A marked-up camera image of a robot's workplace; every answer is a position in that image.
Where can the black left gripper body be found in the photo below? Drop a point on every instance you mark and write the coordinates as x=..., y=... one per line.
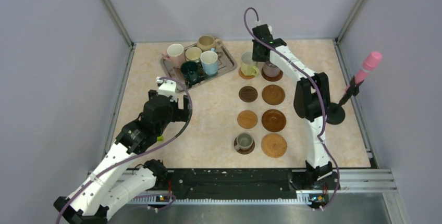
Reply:
x=173, y=112

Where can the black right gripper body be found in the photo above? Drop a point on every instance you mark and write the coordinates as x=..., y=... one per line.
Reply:
x=256, y=56

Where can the pale yellow mug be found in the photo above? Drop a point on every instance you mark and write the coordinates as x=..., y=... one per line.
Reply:
x=248, y=65

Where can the mauve mug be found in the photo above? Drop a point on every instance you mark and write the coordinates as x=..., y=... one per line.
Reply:
x=270, y=69

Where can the brown saucer coaster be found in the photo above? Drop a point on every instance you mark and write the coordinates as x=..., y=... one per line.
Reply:
x=273, y=94
x=272, y=79
x=273, y=120

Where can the light bamboo coaster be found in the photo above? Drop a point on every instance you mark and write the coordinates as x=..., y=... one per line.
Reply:
x=247, y=119
x=242, y=75

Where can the dark walnut coaster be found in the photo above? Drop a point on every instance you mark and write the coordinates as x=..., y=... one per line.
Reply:
x=243, y=151
x=248, y=94

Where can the small grey-green cup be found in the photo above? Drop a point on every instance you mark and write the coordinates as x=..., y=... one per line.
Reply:
x=244, y=140

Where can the dark walnut coaster front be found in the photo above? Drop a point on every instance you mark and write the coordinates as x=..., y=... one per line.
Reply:
x=243, y=151

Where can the woven rattan coaster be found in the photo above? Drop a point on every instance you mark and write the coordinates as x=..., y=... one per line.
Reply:
x=274, y=145

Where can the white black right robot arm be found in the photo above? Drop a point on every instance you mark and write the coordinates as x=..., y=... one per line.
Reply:
x=310, y=102

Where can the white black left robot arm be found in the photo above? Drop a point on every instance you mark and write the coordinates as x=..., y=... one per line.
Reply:
x=98, y=198

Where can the metal serving tray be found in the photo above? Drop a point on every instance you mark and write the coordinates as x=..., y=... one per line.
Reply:
x=226, y=64

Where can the dark green mug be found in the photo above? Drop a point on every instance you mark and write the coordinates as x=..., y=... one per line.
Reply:
x=191, y=73

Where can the light blue mug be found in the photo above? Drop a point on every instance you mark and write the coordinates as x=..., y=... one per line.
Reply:
x=209, y=60

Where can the white mug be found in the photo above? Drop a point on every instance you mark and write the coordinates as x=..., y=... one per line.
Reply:
x=175, y=54

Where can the beige mug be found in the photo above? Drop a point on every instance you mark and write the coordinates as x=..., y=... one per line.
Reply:
x=193, y=54

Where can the pink microphone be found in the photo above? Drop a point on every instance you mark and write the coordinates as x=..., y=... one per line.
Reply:
x=368, y=65

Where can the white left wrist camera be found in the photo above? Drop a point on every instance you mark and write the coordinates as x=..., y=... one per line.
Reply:
x=167, y=88

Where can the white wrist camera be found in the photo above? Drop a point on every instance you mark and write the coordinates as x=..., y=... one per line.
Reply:
x=167, y=88
x=262, y=26

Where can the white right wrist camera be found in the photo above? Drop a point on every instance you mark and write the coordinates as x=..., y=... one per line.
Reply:
x=262, y=26

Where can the tan mug with handle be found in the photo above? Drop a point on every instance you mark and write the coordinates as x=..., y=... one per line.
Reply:
x=208, y=42

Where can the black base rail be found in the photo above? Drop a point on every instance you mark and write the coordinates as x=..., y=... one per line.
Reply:
x=240, y=185

